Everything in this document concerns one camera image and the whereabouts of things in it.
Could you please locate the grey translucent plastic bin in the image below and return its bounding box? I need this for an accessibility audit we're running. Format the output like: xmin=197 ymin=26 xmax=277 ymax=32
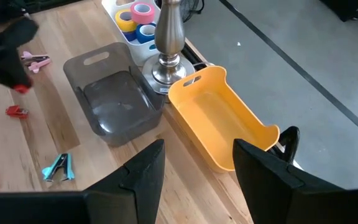
xmin=63 ymin=42 xmax=167 ymax=147

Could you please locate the white plastic bin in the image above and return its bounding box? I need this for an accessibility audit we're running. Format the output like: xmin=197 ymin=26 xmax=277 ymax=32
xmin=101 ymin=0 xmax=167 ymax=67

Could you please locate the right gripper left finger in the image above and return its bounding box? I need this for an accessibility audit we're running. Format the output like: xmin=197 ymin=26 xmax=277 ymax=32
xmin=84 ymin=139 xmax=167 ymax=224

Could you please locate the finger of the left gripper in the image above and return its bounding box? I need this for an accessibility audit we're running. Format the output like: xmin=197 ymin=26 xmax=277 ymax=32
xmin=0 ymin=49 xmax=33 ymax=89

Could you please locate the dark blue tape roll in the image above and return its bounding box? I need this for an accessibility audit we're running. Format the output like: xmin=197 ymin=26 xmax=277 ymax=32
xmin=122 ymin=29 xmax=138 ymax=42

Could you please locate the black clamp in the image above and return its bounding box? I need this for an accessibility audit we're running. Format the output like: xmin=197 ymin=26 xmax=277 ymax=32
xmin=270 ymin=126 xmax=301 ymax=164

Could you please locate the pink tape roll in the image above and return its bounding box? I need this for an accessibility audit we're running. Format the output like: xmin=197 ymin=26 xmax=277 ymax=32
xmin=131 ymin=2 xmax=156 ymax=25

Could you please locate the orange plastic bin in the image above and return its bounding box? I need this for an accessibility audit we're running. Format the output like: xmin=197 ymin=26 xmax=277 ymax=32
xmin=168 ymin=65 xmax=281 ymax=174

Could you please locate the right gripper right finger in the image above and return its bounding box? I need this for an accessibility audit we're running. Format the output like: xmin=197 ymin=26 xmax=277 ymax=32
xmin=232 ymin=138 xmax=345 ymax=224

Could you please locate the silver lamp with white shade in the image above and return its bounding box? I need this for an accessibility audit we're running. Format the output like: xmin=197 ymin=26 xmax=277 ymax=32
xmin=141 ymin=0 xmax=196 ymax=95

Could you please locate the yellow tape roll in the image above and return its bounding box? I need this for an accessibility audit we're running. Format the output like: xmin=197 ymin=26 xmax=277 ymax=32
xmin=114 ymin=8 xmax=138 ymax=33

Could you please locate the black floor equipment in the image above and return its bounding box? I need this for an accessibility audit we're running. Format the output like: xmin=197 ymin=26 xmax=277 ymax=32
xmin=320 ymin=0 xmax=358 ymax=29

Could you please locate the black floor fan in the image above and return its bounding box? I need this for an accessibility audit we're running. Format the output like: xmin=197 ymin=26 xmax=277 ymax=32
xmin=178 ymin=0 xmax=204 ymax=22

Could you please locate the teal staple remover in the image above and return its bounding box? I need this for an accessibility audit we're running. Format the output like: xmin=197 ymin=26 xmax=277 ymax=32
xmin=41 ymin=152 xmax=76 ymax=183

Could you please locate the pink staple remover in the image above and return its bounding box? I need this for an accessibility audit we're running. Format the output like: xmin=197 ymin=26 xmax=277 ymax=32
xmin=20 ymin=50 xmax=52 ymax=74

